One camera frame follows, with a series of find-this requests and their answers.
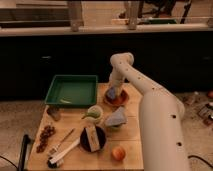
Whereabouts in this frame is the blue sponge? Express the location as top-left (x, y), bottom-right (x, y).
top-left (106, 87), bottom-right (116, 100)

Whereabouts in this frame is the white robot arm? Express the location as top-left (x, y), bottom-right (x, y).
top-left (109, 52), bottom-right (190, 171)

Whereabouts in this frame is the grey cloth on bowl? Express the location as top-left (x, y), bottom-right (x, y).
top-left (104, 106), bottom-right (127, 127)

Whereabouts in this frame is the green plastic tray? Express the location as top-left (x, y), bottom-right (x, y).
top-left (45, 75), bottom-right (98, 108)

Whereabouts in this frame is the wooden block on plate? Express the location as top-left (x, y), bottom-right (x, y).
top-left (86, 126), bottom-right (100, 152)

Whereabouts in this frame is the black round plate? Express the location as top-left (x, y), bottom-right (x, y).
top-left (80, 125), bottom-right (106, 152)

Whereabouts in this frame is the brown small object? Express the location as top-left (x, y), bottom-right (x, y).
top-left (46, 106), bottom-right (61, 121)

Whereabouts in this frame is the orange fruit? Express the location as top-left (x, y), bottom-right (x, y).
top-left (111, 146), bottom-right (126, 161)

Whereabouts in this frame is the bunch of red grapes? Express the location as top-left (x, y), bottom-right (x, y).
top-left (36, 125), bottom-right (55, 153)

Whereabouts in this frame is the metal fork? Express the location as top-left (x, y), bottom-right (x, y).
top-left (48, 128), bottom-right (75, 156)

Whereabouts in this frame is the white handled brush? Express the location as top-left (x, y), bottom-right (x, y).
top-left (47, 138), bottom-right (80, 168)

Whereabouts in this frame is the black chair frame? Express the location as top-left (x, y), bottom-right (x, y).
top-left (17, 134), bottom-right (31, 171)

